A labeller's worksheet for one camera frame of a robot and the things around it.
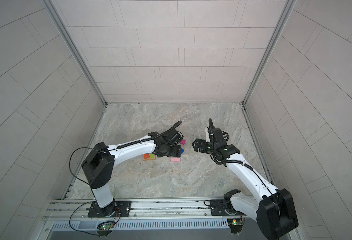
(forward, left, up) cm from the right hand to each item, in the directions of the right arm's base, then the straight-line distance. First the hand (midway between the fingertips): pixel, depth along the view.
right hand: (198, 145), depth 82 cm
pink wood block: (-3, +13, -10) cm, 17 cm away
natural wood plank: (-2, +32, -9) cm, 33 cm away
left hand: (-1, +11, -6) cm, 12 cm away
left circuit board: (-33, +44, -7) cm, 55 cm away
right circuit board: (-34, -14, -13) cm, 39 cm away
